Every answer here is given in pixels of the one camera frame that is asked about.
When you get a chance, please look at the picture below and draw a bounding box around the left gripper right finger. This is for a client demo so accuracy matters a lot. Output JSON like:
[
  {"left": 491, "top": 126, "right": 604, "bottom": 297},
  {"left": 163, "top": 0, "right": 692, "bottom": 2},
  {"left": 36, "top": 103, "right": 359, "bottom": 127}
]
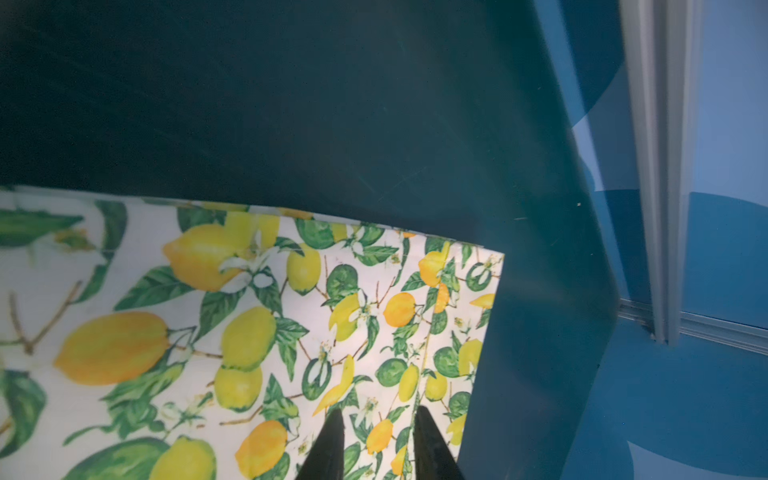
[{"left": 413, "top": 405, "right": 464, "bottom": 480}]

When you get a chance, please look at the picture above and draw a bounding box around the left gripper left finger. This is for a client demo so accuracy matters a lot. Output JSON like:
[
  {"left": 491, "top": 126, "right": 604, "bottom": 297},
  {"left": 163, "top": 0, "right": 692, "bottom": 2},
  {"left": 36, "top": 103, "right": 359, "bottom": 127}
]
[{"left": 296, "top": 409, "right": 344, "bottom": 480}]

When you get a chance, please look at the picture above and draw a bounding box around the lemon print skirt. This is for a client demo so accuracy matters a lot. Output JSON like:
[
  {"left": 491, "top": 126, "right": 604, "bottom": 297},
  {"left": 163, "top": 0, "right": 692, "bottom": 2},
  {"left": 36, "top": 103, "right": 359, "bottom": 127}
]
[{"left": 1, "top": 187, "right": 504, "bottom": 479}]

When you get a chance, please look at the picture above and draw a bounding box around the rear aluminium frame bar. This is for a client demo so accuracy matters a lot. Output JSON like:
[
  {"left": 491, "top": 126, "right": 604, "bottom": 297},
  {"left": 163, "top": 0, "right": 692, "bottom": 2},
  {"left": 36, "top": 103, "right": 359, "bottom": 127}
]
[{"left": 618, "top": 299, "right": 767, "bottom": 356}]

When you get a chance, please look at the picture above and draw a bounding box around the right aluminium frame post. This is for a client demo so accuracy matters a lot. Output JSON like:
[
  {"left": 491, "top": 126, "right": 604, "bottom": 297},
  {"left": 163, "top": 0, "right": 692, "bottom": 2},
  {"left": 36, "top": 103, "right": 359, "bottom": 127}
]
[{"left": 619, "top": 1, "right": 703, "bottom": 346}]

